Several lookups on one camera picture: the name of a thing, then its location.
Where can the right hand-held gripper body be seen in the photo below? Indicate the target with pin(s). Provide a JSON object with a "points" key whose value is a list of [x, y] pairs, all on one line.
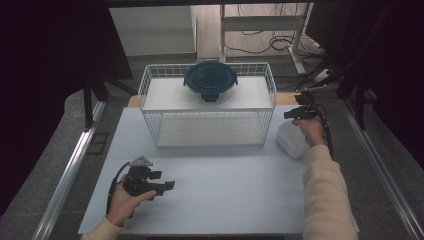
{"points": [[306, 106]]}

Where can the black metal stand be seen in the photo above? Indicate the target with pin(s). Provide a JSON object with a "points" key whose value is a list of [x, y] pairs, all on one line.
{"points": [[88, 106], [359, 106]]}

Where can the aluminium rail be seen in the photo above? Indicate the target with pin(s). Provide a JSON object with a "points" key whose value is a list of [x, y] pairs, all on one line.
{"points": [[380, 170], [66, 180]]}

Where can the black square floor frames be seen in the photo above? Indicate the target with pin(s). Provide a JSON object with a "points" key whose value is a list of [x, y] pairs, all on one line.
{"points": [[98, 143]]}

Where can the white square bowl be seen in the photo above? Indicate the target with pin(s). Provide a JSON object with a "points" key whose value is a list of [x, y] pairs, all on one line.
{"points": [[290, 140]]}

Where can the white desk frame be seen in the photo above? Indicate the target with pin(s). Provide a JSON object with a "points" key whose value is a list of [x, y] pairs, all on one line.
{"points": [[260, 23]]}

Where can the person's left hand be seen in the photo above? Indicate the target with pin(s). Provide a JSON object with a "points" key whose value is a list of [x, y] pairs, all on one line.
{"points": [[121, 206]]}

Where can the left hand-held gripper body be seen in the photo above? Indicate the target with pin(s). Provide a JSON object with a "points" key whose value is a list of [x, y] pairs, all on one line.
{"points": [[136, 181]]}

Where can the white power strip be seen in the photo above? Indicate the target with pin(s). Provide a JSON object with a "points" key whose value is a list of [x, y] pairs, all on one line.
{"points": [[321, 75]]}

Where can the round container with dark lid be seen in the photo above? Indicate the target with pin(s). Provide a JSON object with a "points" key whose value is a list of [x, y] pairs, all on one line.
{"points": [[210, 80]]}

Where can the white cabinet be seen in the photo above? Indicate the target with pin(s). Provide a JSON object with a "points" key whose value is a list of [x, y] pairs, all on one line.
{"points": [[153, 30]]}

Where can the wooden board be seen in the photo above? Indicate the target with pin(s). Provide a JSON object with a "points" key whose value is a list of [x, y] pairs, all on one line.
{"points": [[286, 99]]}

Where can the person's right hand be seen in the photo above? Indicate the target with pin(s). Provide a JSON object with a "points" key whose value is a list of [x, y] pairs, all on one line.
{"points": [[311, 131]]}

